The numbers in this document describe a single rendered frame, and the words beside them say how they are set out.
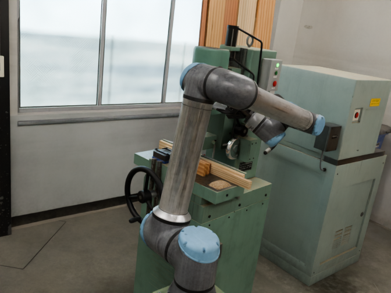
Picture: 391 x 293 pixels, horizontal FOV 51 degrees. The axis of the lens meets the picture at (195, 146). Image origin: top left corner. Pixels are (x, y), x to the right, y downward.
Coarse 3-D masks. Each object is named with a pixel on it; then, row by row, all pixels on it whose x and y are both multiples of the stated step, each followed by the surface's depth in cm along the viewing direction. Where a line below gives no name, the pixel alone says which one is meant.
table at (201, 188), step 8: (144, 152) 223; (152, 152) 225; (136, 160) 220; (144, 160) 215; (200, 176) 199; (208, 176) 200; (216, 176) 202; (200, 184) 189; (232, 184) 194; (192, 192) 193; (200, 192) 190; (208, 192) 186; (216, 192) 183; (224, 192) 186; (232, 192) 191; (240, 192) 196; (208, 200) 187; (216, 200) 184; (224, 200) 188
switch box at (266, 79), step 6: (264, 60) 207; (270, 60) 205; (276, 60) 207; (282, 60) 211; (264, 66) 208; (270, 66) 205; (264, 72) 208; (270, 72) 206; (264, 78) 208; (270, 78) 207; (276, 78) 211; (258, 84) 211; (264, 84) 209; (270, 84) 209; (276, 84) 213; (270, 90) 210; (276, 90) 215
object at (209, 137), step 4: (208, 132) 215; (208, 136) 207; (212, 136) 209; (216, 136) 211; (204, 140) 205; (208, 140) 207; (212, 140) 210; (204, 144) 206; (208, 144) 208; (212, 144) 211; (204, 148) 207; (208, 148) 209
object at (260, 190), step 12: (144, 180) 217; (252, 180) 231; (264, 180) 233; (252, 192) 217; (264, 192) 227; (192, 204) 194; (204, 204) 193; (216, 204) 196; (228, 204) 204; (240, 204) 211; (192, 216) 195; (204, 216) 192; (216, 216) 199
